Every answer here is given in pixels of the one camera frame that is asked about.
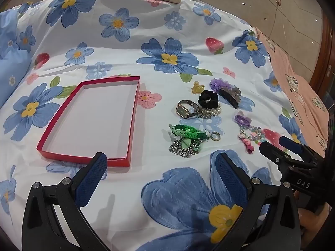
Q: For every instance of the brown wooden furniture frame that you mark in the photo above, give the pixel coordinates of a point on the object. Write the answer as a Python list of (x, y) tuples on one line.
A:
[(325, 57)]

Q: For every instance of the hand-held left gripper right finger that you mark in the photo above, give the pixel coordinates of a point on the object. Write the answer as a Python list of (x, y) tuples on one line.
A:
[(230, 181)]

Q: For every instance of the light blue pillow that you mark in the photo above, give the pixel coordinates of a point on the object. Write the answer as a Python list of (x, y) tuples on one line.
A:
[(10, 65)]

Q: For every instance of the pink bow hair clip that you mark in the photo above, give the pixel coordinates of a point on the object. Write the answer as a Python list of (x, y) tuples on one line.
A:
[(248, 147)]

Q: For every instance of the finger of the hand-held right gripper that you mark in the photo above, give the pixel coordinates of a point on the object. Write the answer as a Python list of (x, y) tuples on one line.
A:
[(271, 153), (290, 144)]

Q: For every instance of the person's right hand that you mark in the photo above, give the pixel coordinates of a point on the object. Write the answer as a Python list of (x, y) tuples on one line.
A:
[(314, 221)]

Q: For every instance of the dark glitter claw clip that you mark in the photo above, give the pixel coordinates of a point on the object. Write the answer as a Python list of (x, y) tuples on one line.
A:
[(230, 97)]

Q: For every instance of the yellow duck hair clip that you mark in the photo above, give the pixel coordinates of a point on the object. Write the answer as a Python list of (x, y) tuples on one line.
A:
[(196, 87)]

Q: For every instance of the black scrunchie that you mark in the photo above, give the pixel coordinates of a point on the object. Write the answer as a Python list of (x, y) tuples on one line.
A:
[(208, 99)]

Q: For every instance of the purple flower hair clip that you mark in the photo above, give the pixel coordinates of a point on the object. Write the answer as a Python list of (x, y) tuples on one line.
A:
[(218, 85)]

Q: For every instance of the pink printed blanket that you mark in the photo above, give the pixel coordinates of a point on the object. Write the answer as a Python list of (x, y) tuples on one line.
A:
[(295, 83)]

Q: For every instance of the red shallow cardboard box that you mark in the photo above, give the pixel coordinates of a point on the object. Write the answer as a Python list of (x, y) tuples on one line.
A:
[(99, 115)]

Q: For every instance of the silver square wristwatch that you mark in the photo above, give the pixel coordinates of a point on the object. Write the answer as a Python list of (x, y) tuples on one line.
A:
[(182, 110)]

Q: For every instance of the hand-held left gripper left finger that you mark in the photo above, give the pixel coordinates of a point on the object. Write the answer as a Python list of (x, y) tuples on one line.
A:
[(91, 178)]

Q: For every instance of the blue floral bedsheet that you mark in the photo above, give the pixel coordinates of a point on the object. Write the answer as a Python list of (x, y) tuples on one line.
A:
[(162, 26)]

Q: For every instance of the green leaf hair clip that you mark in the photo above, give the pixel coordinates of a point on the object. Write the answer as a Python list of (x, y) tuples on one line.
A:
[(186, 143)]

